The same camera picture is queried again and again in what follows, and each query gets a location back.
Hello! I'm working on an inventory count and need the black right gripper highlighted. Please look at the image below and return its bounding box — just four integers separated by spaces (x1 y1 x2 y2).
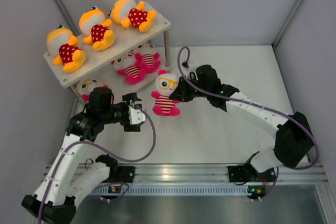
171 74 211 102

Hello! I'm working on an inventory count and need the pink striped plush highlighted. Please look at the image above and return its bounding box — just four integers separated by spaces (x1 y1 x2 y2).
111 52 146 84
151 69 180 116
76 77 109 103

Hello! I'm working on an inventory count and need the pink striped plush corner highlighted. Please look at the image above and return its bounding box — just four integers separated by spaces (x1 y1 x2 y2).
131 42 161 73

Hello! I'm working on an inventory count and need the yellow plush toy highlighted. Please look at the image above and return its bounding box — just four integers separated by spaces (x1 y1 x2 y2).
108 0 156 33
79 6 115 51

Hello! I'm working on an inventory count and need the yellow plush red dotted shirt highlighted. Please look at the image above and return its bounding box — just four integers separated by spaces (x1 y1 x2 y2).
46 25 86 73

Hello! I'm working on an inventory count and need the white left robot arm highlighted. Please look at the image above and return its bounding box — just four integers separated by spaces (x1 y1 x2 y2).
22 87 146 223

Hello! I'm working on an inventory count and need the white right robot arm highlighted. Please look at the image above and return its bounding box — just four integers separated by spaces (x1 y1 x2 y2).
170 65 314 181

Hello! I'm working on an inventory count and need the white two-tier shelf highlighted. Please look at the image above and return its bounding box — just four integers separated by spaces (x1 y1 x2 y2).
44 3 171 104

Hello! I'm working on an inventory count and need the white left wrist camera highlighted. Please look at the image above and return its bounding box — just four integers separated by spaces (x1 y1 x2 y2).
128 105 146 126

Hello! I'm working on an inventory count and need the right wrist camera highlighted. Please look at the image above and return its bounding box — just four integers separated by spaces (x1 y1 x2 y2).
181 60 196 79

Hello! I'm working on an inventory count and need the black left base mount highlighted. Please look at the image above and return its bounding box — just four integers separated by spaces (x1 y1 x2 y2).
103 165 135 183

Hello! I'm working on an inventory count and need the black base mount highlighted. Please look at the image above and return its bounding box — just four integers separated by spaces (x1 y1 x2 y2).
228 164 259 184
103 165 135 183

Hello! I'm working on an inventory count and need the aluminium mounting rail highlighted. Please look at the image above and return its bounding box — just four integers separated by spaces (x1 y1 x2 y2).
44 163 328 184

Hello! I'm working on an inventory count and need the white slotted cable duct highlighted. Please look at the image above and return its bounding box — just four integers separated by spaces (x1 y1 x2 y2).
89 185 254 196

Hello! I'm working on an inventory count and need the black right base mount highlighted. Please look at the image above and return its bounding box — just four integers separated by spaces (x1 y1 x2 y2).
228 164 259 184

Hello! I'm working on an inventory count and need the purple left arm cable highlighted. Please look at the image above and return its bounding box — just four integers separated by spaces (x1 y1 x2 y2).
37 104 157 224

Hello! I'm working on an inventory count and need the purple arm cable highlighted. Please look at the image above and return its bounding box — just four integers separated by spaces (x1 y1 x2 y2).
177 46 320 201
37 104 157 224

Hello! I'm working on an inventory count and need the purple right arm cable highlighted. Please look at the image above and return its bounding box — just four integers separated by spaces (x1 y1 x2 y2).
177 46 320 201

